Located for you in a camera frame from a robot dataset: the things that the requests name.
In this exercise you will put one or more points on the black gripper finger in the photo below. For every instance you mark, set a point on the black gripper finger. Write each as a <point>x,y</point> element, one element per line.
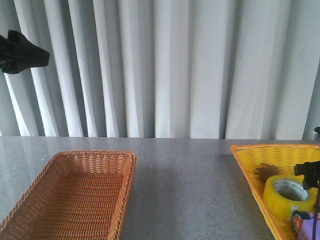
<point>310,172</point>

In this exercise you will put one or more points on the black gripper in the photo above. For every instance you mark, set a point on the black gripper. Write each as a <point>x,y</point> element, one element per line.
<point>17,54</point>

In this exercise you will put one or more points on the yellow packing tape roll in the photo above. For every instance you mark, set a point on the yellow packing tape roll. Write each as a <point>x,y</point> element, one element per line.
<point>284,194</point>

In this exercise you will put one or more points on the yellow woven basket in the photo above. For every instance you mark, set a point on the yellow woven basket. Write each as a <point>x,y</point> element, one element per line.
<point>283,156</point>

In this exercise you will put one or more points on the brown toy animal figure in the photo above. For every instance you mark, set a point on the brown toy animal figure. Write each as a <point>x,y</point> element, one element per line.
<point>266,170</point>

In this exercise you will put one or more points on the purple block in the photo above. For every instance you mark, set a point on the purple block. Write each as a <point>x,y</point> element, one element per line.
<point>306,230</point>

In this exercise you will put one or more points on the white pleated curtain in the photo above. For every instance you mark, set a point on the white pleated curtain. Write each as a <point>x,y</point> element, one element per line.
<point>199,69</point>

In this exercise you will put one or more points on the brown wicker basket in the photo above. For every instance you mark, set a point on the brown wicker basket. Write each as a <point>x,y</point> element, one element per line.
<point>78,195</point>

